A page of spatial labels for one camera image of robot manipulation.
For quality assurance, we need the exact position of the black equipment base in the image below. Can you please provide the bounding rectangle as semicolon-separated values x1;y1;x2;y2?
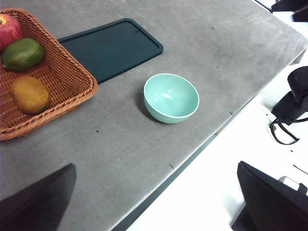
270;0;308;23

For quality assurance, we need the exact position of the brown wicker basket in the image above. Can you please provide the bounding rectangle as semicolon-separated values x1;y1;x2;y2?
0;8;99;141

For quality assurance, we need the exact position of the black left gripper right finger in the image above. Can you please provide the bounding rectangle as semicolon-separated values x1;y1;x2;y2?
237;160;308;231

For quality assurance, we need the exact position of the black cable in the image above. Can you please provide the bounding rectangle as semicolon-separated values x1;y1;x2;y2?
269;117;301;145

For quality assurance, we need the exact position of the dark rectangular tray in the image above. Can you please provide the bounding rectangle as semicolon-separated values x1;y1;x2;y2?
57;18;164;85

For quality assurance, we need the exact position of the pale grey camera box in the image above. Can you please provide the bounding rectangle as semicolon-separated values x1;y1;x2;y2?
278;176;302;192

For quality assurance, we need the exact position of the red apple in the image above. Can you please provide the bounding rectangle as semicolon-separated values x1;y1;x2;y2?
0;13;24;53

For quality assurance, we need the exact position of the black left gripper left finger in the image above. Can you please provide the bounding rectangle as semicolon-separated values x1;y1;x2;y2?
0;163;77;231

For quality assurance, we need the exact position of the teal ribbed bowl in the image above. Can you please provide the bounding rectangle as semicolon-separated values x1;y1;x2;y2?
143;73;200;125

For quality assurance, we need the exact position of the green avocado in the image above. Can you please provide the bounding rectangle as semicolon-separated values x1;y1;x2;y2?
1;38;46;72

